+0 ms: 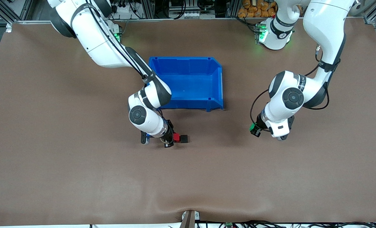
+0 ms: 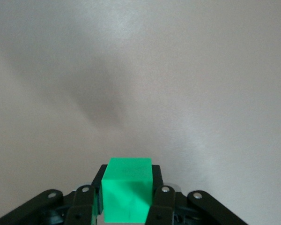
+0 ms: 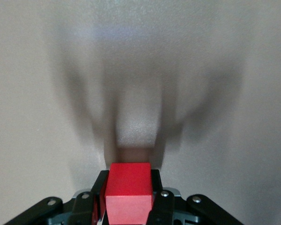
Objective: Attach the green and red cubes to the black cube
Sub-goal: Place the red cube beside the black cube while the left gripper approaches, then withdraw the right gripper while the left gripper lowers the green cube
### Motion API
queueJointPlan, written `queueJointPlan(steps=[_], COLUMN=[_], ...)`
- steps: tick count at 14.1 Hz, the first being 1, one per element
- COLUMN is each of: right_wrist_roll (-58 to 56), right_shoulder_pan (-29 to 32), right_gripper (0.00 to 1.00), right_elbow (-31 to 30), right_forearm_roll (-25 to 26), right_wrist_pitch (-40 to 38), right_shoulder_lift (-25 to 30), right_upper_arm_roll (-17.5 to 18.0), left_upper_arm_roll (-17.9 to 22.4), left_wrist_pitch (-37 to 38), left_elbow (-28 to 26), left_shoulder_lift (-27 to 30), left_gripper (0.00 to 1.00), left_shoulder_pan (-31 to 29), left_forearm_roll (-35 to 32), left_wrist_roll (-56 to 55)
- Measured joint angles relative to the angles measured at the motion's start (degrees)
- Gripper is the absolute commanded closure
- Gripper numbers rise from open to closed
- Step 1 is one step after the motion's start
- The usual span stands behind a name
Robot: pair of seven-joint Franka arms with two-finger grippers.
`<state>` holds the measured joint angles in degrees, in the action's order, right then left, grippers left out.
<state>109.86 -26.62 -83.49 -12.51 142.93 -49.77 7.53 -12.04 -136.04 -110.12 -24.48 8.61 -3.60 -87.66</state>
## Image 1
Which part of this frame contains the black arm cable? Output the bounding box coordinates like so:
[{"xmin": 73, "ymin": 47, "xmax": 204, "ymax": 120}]
[
  {"xmin": 250, "ymin": 44, "xmax": 331, "ymax": 127},
  {"xmin": 70, "ymin": 0, "xmax": 157, "ymax": 83}
]

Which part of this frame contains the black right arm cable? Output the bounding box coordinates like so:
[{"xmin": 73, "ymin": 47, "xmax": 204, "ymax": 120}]
[{"xmin": 70, "ymin": 0, "xmax": 157, "ymax": 83}]

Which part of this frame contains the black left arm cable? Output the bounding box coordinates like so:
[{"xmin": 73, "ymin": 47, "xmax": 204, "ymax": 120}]
[{"xmin": 250, "ymin": 44, "xmax": 331, "ymax": 127}]

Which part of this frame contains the metal table clamp bracket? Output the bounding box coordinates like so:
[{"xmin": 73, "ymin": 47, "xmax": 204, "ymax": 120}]
[{"xmin": 181, "ymin": 210, "xmax": 200, "ymax": 228}]

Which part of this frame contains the orange packets pile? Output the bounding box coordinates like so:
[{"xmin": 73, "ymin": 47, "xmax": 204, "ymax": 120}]
[{"xmin": 238, "ymin": 0, "xmax": 279, "ymax": 18}]

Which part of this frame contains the blue plastic storage bin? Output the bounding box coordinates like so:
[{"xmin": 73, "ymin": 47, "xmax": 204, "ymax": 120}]
[{"xmin": 148, "ymin": 56, "xmax": 224, "ymax": 112}]

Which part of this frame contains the white power strip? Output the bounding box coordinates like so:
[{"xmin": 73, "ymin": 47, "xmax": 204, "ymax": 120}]
[{"xmin": 111, "ymin": 3, "xmax": 135, "ymax": 15}]

